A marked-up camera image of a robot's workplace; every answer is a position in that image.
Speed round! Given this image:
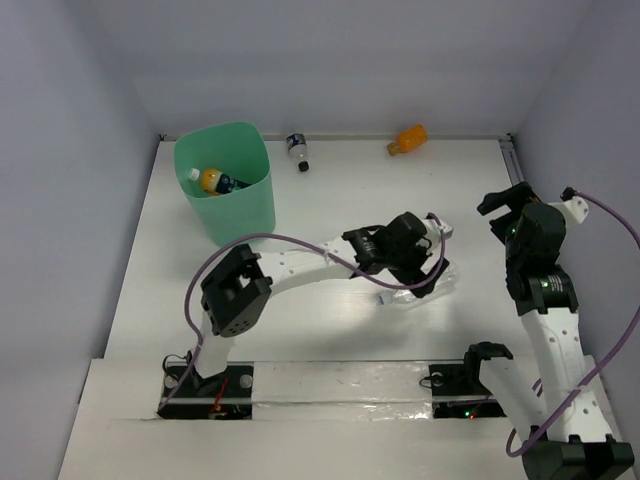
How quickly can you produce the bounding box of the clear water bottle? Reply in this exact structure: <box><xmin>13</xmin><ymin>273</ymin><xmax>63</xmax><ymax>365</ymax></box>
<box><xmin>376</xmin><ymin>262</ymin><xmax>460</xmax><ymax>306</ymax></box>

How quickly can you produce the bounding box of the clear Pepsi bottle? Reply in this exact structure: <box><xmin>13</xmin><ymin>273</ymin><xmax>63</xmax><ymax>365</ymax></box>
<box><xmin>286</xmin><ymin>133</ymin><xmax>310</xmax><ymax>172</ymax></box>

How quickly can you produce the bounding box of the orange juice bottle blue label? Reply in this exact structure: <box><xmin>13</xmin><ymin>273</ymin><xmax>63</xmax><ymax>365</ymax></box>
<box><xmin>187</xmin><ymin>168</ymin><xmax>250</xmax><ymax>196</ymax></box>

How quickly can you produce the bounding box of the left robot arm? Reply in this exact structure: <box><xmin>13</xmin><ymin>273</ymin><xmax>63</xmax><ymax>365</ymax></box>
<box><xmin>186</xmin><ymin>212</ymin><xmax>453</xmax><ymax>395</ymax></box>

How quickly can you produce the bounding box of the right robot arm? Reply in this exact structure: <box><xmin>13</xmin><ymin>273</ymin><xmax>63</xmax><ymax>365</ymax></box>
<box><xmin>460</xmin><ymin>182</ymin><xmax>635</xmax><ymax>479</ymax></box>

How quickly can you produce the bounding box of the green plastic bin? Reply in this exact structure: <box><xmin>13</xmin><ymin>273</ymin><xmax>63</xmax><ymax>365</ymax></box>
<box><xmin>173</xmin><ymin>121</ymin><xmax>276</xmax><ymax>246</ymax></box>

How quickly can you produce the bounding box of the amber ribbed orange bottle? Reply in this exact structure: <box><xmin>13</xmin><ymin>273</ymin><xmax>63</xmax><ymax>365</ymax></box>
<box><xmin>387</xmin><ymin>124</ymin><xmax>428</xmax><ymax>156</ymax></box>

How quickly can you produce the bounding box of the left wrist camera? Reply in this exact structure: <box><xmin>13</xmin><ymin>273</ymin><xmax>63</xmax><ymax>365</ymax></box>
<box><xmin>423</xmin><ymin>213</ymin><xmax>454</xmax><ymax>243</ymax></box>

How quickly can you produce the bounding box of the aluminium rail right edge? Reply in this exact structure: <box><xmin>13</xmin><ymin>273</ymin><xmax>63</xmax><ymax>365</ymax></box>
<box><xmin>498</xmin><ymin>134</ymin><xmax>525</xmax><ymax>186</ymax></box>

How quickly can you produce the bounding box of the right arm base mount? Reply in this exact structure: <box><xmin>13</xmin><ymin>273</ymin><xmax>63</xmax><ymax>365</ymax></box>
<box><xmin>419</xmin><ymin>341</ymin><xmax>513</xmax><ymax>420</ymax></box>

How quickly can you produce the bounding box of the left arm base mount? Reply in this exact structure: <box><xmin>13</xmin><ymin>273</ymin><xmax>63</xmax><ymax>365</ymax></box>
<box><xmin>157</xmin><ymin>353</ymin><xmax>254</xmax><ymax>420</ymax></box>

